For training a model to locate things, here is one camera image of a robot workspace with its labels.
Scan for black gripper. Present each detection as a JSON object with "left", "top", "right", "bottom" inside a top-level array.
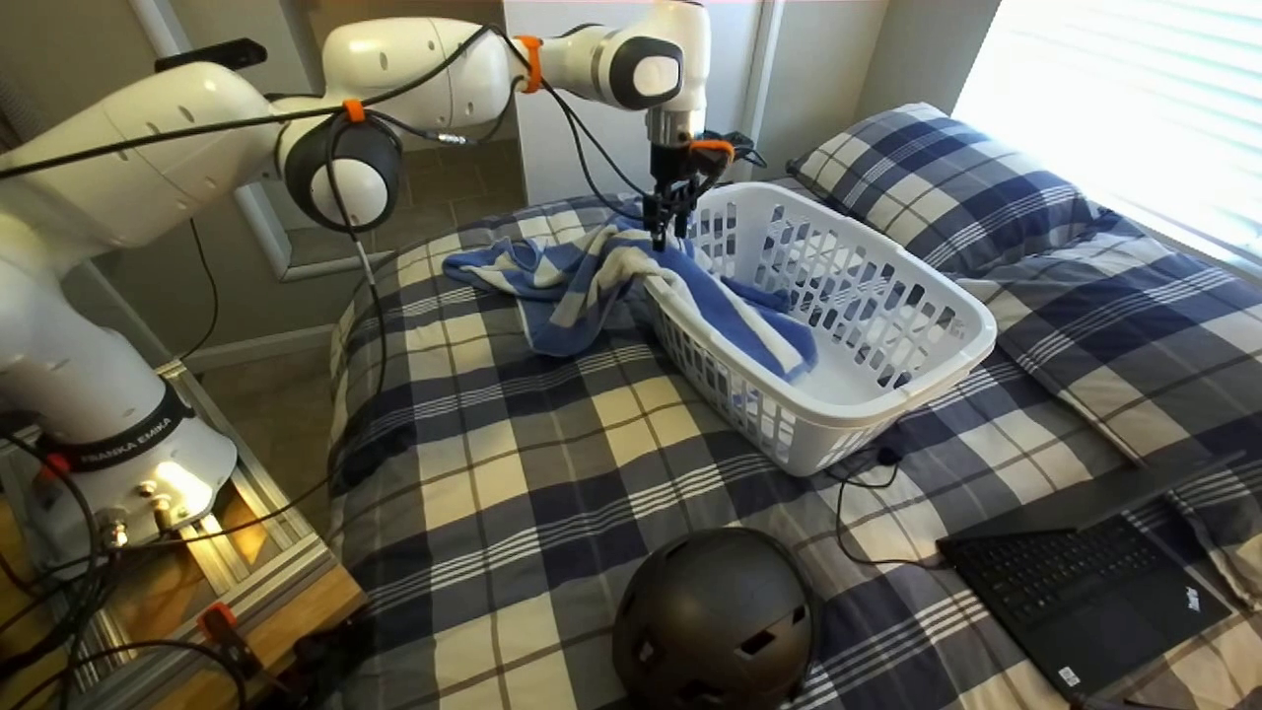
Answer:
[{"left": 643, "top": 140, "right": 732, "bottom": 245}]

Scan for blue white striped towel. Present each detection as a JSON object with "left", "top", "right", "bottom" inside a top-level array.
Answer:
[{"left": 443, "top": 225, "right": 815, "bottom": 379}]

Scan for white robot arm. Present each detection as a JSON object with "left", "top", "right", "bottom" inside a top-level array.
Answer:
[{"left": 0, "top": 0, "right": 711, "bottom": 576}]

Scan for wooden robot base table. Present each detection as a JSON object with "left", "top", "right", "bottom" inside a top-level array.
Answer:
[{"left": 0, "top": 368, "right": 372, "bottom": 710}]

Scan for white plastic laundry basket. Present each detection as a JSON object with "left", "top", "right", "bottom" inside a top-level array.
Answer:
[{"left": 632, "top": 183, "right": 998, "bottom": 476}]

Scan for plaid pillow near window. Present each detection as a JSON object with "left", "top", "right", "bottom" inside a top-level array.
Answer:
[{"left": 789, "top": 101, "right": 1124, "bottom": 276}]

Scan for plaid bed comforter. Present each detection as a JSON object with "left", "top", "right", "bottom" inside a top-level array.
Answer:
[{"left": 331, "top": 241, "right": 1257, "bottom": 710}]

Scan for black bicycle helmet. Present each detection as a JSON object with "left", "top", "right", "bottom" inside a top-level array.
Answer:
[{"left": 610, "top": 529, "right": 824, "bottom": 710}]

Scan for white window blinds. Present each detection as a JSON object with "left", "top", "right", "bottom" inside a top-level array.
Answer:
[{"left": 953, "top": 0, "right": 1262, "bottom": 263}]

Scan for black laptop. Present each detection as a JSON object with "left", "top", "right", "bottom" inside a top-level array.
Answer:
[{"left": 937, "top": 497, "right": 1232, "bottom": 704}]

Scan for black laptop cable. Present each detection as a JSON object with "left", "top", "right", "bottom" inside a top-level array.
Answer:
[{"left": 828, "top": 446, "right": 944, "bottom": 573}]

